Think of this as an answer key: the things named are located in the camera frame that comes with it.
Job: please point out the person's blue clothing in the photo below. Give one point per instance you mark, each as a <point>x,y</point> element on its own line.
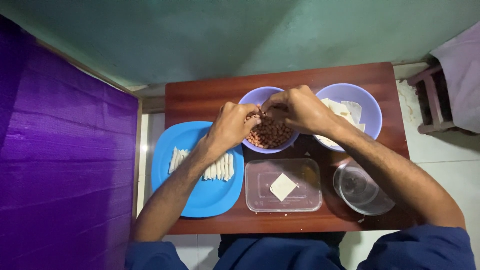
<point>412,251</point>

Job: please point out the stack of white pastry sheets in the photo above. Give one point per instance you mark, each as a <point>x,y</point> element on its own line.
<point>339,108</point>

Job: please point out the person's black garment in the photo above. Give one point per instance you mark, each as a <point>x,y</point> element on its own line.
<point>281,236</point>

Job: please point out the row of rolled white pastries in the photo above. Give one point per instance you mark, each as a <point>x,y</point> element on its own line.
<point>222,168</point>

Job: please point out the clear rectangular plastic tray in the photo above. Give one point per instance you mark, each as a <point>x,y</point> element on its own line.
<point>258,197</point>

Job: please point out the heap of red-brown peanuts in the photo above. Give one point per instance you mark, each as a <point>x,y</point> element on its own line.
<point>272,135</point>

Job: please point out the pale pink cloth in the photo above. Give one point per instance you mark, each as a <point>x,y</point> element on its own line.
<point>463,75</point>

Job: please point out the purple cloth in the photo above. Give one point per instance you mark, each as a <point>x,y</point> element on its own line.
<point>63,161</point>

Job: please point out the person's right hand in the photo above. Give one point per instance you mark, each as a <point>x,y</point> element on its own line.
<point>303,110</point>

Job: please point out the single square pastry sheet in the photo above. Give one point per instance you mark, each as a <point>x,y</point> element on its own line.
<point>283,186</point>

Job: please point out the person's left hand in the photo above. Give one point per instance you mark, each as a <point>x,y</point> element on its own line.
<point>225,127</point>

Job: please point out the lavender bowl holding pastry sheets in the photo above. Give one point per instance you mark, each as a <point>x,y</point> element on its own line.
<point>362,93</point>

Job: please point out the lavender bowl holding peanuts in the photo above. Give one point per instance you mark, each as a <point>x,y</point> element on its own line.
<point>258,93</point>

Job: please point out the pink wooden stool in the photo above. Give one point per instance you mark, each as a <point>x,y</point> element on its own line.
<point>431,101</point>

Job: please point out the blue plastic plate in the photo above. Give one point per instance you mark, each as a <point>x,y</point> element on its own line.
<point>210,197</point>

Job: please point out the clear round plastic container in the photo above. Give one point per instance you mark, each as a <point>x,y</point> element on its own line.
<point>362,189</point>

